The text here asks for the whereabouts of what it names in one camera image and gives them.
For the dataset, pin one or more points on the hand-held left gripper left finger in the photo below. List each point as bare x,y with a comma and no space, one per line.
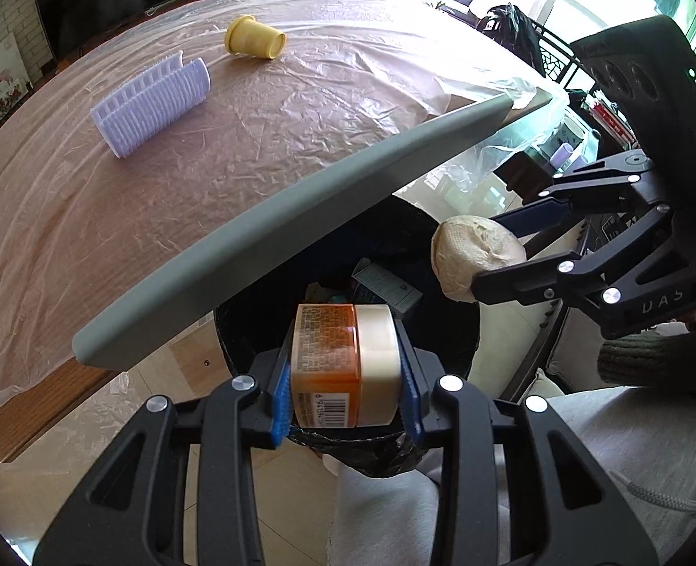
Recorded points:
278,407

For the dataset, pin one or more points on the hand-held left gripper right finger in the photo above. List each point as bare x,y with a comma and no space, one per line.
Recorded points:
411,401

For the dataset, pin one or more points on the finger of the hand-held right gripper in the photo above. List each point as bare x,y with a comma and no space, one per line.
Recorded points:
519,283
531,218

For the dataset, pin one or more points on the beige round bun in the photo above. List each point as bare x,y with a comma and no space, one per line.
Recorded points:
477,247

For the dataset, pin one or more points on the orange jar with cream lid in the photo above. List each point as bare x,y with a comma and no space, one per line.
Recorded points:
330,359

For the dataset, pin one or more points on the black bin with bag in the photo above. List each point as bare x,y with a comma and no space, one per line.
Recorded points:
248,336

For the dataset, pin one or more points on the person's right forearm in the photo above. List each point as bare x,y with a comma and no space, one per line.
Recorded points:
654,359

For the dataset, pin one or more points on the cream cushioned seat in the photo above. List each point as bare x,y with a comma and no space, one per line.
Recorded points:
513,336

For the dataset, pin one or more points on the red spine books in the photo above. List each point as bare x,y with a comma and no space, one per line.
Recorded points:
610,121

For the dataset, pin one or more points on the dark wooden chair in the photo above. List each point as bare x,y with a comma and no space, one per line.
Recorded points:
554,59

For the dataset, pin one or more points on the black backpack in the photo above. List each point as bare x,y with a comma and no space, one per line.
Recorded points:
510,29

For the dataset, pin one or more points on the person's grey clothing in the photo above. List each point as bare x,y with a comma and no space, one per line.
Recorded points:
648,430

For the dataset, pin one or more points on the lavender plastic hair roller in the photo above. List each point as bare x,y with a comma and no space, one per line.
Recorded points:
147,106

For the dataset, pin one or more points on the yellow plastic cup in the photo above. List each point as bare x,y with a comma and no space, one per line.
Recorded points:
253,38

